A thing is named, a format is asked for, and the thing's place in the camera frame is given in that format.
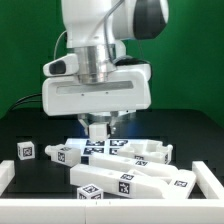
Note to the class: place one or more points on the white right barrier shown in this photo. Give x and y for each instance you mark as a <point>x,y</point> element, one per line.
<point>207,182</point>

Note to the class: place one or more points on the white front barrier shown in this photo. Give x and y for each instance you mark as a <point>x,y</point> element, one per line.
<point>111,211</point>

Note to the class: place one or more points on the white left barrier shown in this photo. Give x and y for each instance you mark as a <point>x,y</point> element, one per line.
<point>7,173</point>

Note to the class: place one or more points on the white marker sheet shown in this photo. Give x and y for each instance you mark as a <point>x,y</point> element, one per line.
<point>110,146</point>

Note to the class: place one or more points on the white chair side frame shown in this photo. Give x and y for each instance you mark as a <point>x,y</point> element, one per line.
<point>133,178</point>

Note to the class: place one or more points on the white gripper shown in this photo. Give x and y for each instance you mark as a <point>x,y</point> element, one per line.
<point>127,88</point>

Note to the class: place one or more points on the white cube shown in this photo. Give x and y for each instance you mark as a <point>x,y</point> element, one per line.
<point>26,150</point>
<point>98,131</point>
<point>90,191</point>

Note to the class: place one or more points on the white chair seat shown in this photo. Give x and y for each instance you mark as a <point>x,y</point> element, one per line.
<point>148,150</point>

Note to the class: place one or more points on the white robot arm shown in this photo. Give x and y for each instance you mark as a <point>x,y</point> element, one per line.
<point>96,79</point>

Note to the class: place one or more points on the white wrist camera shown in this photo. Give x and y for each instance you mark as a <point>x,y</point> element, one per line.
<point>66,65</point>

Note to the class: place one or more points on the white cube front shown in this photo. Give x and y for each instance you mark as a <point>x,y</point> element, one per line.
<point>90,191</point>

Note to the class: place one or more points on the white barrier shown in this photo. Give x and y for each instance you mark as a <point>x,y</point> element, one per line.
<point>207,182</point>
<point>111,211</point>
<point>7,173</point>

